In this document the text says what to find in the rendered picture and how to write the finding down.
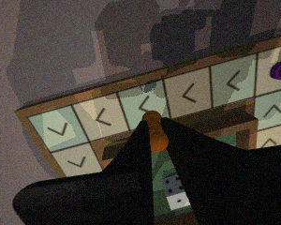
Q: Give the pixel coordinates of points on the orange pawn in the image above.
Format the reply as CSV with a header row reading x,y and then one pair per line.
x,y
158,139

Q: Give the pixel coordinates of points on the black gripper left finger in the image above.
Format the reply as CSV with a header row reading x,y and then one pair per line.
x,y
124,189

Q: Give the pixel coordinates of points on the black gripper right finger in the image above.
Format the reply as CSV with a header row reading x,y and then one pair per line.
x,y
220,180

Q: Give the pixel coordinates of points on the grey die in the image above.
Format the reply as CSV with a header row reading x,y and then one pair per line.
x,y
175,192

